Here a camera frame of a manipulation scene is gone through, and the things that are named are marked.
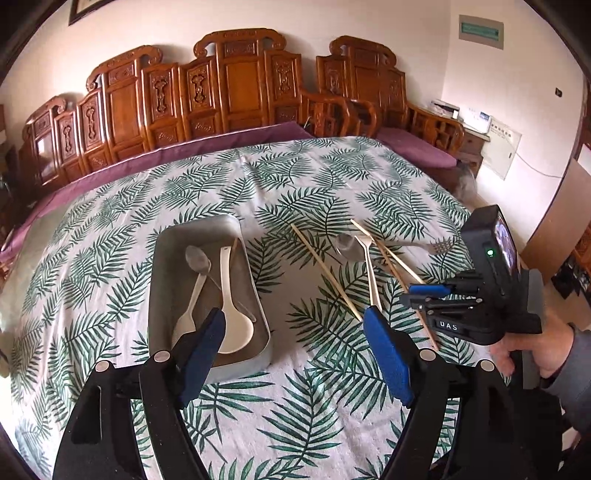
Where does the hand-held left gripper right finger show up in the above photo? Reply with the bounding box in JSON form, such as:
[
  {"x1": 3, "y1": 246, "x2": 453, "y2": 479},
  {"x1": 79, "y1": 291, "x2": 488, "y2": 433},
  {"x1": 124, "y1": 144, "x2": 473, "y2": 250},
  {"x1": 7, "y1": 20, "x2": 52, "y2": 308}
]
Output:
[{"x1": 362, "y1": 305, "x2": 518, "y2": 480}]

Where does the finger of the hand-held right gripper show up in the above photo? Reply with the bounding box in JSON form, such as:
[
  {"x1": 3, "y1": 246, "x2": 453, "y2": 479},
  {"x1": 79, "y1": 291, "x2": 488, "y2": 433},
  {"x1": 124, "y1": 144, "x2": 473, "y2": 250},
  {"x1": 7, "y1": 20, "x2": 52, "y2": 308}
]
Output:
[
  {"x1": 400, "y1": 292, "x2": 446, "y2": 319},
  {"x1": 409, "y1": 282, "x2": 462, "y2": 298}
]

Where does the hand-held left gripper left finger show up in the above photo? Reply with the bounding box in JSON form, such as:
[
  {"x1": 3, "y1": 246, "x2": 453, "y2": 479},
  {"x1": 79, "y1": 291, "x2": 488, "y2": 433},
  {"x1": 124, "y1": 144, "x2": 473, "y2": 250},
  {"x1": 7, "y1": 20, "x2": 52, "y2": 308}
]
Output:
[{"x1": 53, "y1": 307, "x2": 228, "y2": 480}]

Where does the large cream serving spoon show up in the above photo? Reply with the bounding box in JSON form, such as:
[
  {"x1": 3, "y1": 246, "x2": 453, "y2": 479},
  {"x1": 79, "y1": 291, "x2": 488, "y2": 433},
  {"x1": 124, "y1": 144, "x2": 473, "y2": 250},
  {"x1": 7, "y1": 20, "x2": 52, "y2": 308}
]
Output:
[{"x1": 216, "y1": 246, "x2": 256, "y2": 355}]

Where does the metal fork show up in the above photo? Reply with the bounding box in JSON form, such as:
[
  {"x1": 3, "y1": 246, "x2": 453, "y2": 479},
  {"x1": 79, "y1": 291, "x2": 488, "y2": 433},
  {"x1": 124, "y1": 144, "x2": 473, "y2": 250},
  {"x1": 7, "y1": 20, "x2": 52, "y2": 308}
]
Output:
[{"x1": 390, "y1": 237, "x2": 455, "y2": 256}]

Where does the cream plastic fork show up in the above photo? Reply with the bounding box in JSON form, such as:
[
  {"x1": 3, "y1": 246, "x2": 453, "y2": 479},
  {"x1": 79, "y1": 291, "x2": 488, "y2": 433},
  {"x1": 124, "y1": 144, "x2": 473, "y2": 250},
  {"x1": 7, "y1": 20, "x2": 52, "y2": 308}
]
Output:
[{"x1": 355, "y1": 234, "x2": 383, "y2": 310}]

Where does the metal spoon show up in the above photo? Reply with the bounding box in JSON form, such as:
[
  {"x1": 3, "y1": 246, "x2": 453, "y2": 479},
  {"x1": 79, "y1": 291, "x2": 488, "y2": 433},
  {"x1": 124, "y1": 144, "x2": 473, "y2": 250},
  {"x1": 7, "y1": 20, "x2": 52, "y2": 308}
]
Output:
[
  {"x1": 335, "y1": 233, "x2": 370, "y2": 263},
  {"x1": 185, "y1": 246, "x2": 258, "y2": 323}
]

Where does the grey rectangular container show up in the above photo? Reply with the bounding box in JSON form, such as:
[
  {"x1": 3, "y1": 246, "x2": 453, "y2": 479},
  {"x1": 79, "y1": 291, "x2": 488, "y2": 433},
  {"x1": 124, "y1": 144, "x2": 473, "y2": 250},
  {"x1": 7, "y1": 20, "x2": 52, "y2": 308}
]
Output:
[{"x1": 148, "y1": 215, "x2": 272, "y2": 384}]

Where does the person's right forearm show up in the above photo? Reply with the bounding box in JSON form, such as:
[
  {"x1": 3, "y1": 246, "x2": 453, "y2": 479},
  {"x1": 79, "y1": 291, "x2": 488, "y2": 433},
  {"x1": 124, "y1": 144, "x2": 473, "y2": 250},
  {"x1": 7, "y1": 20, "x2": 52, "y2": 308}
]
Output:
[{"x1": 545, "y1": 323, "x2": 591, "y2": 435}]

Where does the person's right hand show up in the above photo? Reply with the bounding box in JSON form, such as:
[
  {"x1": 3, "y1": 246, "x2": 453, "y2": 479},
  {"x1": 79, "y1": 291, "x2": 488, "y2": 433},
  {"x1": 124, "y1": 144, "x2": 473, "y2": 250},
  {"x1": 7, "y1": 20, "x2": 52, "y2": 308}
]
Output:
[{"x1": 489, "y1": 318, "x2": 578, "y2": 380}]

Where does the leaf-print tablecloth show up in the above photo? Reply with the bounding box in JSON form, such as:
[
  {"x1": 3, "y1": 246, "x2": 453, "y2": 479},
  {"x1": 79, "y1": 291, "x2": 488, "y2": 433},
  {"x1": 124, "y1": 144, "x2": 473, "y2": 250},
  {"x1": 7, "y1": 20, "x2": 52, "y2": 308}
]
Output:
[{"x1": 0, "y1": 136, "x2": 483, "y2": 480}]

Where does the tan board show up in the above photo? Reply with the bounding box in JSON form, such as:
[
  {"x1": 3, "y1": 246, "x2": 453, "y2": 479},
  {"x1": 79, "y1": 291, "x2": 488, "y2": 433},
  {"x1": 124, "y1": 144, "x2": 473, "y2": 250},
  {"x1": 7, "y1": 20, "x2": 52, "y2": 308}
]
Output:
[{"x1": 524, "y1": 159, "x2": 591, "y2": 282}]

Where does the grey fluffy bundle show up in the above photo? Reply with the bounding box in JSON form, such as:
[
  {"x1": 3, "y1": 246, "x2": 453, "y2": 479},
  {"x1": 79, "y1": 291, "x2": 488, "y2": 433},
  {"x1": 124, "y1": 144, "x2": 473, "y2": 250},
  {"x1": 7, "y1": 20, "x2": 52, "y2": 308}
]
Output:
[{"x1": 450, "y1": 166, "x2": 481, "y2": 204}]

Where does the purple armchair cushion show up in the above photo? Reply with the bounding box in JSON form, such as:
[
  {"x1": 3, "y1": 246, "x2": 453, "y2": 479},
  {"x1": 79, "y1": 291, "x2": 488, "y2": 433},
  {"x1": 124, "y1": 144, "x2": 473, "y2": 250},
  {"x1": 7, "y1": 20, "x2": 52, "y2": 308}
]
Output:
[{"x1": 376, "y1": 127, "x2": 458, "y2": 169}]

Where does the wooden side table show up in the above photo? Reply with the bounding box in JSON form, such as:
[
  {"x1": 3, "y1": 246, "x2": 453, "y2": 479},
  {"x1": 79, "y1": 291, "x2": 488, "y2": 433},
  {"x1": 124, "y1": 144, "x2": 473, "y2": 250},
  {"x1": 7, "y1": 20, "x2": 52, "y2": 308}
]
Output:
[{"x1": 457, "y1": 124, "x2": 485, "y2": 176}]

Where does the white box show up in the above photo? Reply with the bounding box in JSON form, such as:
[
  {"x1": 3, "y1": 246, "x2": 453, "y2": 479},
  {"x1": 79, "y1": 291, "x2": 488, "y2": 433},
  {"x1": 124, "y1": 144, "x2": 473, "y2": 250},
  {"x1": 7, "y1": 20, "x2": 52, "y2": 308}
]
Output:
[{"x1": 431, "y1": 99, "x2": 461, "y2": 120}]

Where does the long purple sofa cushion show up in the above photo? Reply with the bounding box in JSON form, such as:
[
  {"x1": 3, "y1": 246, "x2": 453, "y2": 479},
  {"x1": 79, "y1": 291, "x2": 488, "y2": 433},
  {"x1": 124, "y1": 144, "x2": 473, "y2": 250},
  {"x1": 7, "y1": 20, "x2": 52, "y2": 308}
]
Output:
[{"x1": 0, "y1": 121, "x2": 319, "y2": 259}]

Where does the carved wooden armchair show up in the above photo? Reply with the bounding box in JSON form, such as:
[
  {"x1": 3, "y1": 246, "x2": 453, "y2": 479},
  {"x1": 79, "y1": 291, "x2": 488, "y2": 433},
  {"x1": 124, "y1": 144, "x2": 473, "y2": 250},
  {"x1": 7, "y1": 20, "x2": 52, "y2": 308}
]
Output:
[{"x1": 316, "y1": 36, "x2": 467, "y2": 185}]

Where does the carved wooden sofa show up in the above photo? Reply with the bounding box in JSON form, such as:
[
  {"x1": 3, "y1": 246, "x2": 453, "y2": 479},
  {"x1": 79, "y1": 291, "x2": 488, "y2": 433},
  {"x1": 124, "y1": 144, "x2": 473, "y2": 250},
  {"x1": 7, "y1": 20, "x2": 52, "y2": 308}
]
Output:
[{"x1": 0, "y1": 28, "x2": 356, "y2": 217}]

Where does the framed floral painting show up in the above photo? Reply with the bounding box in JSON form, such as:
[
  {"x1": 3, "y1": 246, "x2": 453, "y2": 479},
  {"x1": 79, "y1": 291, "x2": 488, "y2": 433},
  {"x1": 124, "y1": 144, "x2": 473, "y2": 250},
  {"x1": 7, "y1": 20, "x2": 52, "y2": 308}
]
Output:
[{"x1": 68, "y1": 0, "x2": 109, "y2": 26}]

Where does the white cable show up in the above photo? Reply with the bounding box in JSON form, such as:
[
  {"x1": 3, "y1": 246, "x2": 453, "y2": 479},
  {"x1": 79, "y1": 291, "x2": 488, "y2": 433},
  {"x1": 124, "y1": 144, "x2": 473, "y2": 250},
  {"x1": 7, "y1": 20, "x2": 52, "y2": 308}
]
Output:
[{"x1": 515, "y1": 154, "x2": 561, "y2": 177}]

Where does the white wall cabinet door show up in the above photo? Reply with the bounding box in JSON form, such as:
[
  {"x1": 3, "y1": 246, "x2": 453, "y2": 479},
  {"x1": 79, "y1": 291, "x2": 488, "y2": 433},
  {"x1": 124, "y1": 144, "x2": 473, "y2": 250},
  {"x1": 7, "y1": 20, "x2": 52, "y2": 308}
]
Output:
[{"x1": 480, "y1": 122, "x2": 522, "y2": 180}]

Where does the white wall device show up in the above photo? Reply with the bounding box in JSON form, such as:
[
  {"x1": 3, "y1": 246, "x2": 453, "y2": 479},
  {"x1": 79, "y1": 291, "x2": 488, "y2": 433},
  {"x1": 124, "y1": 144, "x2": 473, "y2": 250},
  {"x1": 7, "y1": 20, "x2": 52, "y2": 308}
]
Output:
[{"x1": 462, "y1": 107, "x2": 491, "y2": 132}]

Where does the grey wall panel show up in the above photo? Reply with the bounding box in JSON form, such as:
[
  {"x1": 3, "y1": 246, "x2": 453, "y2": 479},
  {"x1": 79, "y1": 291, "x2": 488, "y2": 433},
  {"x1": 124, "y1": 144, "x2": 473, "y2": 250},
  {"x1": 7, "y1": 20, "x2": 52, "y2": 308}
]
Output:
[{"x1": 458, "y1": 14, "x2": 505, "y2": 51}]

